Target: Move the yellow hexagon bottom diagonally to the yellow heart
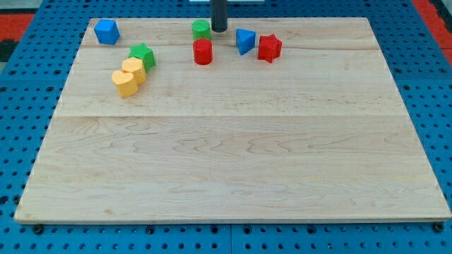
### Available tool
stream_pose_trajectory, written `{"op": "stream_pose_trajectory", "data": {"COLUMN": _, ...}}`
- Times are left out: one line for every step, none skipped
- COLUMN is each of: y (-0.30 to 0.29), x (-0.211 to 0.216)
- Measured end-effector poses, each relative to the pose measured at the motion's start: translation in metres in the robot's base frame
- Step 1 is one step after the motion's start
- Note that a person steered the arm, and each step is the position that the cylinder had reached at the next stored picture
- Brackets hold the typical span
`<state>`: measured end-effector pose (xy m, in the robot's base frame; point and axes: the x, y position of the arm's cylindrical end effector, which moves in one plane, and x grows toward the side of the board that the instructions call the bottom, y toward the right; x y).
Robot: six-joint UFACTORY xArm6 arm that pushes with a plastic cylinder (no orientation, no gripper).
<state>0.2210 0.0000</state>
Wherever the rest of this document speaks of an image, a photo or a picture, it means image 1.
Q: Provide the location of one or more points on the yellow heart block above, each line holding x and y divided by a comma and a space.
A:
125, 83

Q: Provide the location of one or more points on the yellow hexagon block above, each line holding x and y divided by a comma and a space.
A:
136, 67

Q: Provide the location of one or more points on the light wooden board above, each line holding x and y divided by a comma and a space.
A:
320, 135

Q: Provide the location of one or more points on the red cylinder block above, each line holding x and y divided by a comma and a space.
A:
203, 51

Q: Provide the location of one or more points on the blue triangle block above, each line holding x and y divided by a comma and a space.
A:
245, 40

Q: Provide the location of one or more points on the red star block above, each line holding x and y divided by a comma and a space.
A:
269, 48

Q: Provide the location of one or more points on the green cylinder block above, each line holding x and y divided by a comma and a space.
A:
200, 30

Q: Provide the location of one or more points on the green star block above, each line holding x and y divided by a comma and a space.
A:
145, 54

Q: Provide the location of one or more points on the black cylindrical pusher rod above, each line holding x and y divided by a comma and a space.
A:
218, 15

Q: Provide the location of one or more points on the blue cube block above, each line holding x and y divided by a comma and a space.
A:
107, 31

